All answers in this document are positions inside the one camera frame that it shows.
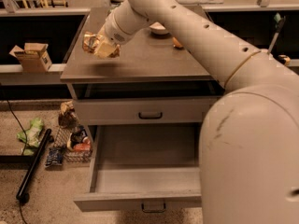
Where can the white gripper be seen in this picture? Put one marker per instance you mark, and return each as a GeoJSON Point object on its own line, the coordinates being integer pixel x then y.
{"type": "Point", "coordinates": [112, 34]}

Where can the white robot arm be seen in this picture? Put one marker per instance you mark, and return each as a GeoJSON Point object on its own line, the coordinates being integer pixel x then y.
{"type": "Point", "coordinates": [249, 140]}

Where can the grey drawer cabinet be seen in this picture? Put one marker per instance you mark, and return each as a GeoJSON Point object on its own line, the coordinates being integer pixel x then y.
{"type": "Point", "coordinates": [149, 67]}

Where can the closed grey upper drawer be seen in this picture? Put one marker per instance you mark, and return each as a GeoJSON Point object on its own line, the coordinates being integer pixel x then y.
{"type": "Point", "coordinates": [142, 111]}

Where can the open grey drawer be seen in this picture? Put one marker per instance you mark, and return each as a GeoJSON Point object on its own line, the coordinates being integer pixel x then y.
{"type": "Point", "coordinates": [151, 167]}

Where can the white ceramic bowl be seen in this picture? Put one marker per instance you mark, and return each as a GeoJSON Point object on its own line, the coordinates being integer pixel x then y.
{"type": "Point", "coordinates": [158, 29]}

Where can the brown cardboard box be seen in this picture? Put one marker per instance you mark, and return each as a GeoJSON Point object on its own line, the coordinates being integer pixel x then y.
{"type": "Point", "coordinates": [34, 57]}

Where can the orange fruit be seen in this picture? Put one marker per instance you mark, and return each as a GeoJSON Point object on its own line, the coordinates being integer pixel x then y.
{"type": "Point", "coordinates": [176, 44]}

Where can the brown snack bag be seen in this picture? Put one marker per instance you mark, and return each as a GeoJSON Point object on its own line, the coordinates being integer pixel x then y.
{"type": "Point", "coordinates": [67, 116]}

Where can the red snack packet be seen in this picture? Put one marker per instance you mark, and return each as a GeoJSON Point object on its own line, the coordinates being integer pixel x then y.
{"type": "Point", "coordinates": [82, 147]}

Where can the green chip bag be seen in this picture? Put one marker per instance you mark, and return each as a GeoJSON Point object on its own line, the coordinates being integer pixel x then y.
{"type": "Point", "coordinates": [30, 137]}

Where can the blue snack packet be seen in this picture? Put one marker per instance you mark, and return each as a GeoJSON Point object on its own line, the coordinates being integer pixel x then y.
{"type": "Point", "coordinates": [55, 156]}

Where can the black metal bar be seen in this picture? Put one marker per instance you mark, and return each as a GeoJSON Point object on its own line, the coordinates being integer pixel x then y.
{"type": "Point", "coordinates": [22, 194]}

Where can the reacher grabber tool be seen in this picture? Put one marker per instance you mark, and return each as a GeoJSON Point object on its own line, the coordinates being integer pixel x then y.
{"type": "Point", "coordinates": [280, 20]}

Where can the yellow black tape roll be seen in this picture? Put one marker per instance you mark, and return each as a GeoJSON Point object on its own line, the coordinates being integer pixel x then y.
{"type": "Point", "coordinates": [284, 59]}

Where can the wire mesh basket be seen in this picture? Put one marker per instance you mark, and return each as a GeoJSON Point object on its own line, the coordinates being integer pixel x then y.
{"type": "Point", "coordinates": [66, 139]}

